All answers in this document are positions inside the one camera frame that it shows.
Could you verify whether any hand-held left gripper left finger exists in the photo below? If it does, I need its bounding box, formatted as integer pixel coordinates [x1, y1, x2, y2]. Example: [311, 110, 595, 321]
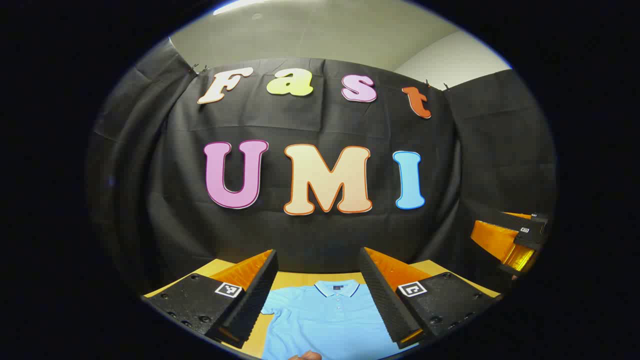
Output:
[141, 249, 279, 350]

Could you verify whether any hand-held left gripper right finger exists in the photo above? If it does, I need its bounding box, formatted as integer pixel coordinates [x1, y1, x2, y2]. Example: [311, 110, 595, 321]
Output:
[358, 247, 502, 350]

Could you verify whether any light blue T-shirt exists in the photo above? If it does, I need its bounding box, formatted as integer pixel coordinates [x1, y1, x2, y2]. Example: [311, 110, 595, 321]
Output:
[260, 279, 407, 360]

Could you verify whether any black backdrop cloth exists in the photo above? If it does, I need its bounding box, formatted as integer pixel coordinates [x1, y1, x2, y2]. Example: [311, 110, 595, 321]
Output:
[86, 37, 558, 296]

